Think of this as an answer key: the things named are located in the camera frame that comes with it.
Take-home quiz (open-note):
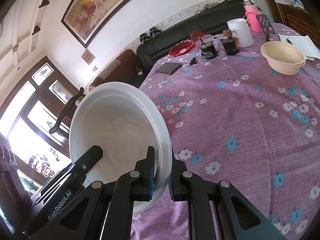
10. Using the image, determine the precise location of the white paper bowl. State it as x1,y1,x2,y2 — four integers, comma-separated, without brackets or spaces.
69,82,172,213

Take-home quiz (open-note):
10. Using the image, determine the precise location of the beige paper bowl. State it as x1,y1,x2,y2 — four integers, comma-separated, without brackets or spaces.
260,41,306,75

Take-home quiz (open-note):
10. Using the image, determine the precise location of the dark wooden chair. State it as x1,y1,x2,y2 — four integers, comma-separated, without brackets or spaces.
49,87,85,139

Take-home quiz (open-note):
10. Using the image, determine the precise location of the purple floral tablecloth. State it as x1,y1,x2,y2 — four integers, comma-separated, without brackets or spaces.
140,34,319,239

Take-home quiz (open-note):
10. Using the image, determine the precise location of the maroon armchair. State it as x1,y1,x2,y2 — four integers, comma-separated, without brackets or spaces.
88,49,140,92

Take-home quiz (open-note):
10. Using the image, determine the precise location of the black smartphone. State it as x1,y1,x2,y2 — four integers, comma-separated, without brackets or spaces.
156,63,183,75

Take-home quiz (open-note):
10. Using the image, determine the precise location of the small black adapter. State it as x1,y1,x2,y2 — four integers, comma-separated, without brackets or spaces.
189,57,197,66

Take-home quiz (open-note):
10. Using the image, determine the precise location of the black round device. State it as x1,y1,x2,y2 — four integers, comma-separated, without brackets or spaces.
199,38,218,60

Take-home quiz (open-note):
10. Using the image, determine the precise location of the red glass dish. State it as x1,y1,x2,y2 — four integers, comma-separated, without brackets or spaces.
169,40,195,57

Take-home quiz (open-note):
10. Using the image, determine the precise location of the dark jar with cork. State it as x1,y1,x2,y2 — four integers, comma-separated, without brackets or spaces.
221,29,240,56

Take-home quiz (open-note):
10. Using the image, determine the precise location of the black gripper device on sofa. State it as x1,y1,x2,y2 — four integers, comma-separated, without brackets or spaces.
139,33,150,44

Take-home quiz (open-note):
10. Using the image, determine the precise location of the white plastic container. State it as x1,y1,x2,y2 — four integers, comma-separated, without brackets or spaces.
227,18,254,48

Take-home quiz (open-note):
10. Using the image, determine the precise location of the black phone stand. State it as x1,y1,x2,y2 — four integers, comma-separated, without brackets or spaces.
256,14,276,42

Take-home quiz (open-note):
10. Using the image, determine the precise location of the white notebook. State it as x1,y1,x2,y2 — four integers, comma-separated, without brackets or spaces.
279,34,320,60

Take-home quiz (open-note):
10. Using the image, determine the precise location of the framed painting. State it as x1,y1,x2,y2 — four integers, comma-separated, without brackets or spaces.
61,0,130,48

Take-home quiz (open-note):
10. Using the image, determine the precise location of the black leather sofa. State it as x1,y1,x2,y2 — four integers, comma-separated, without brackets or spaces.
137,0,245,75

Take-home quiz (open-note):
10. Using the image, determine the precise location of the pink covered bottle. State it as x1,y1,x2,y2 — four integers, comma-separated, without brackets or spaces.
242,0,263,33

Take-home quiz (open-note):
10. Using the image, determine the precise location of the wooden side cabinet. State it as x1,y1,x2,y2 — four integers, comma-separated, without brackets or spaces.
266,0,319,47

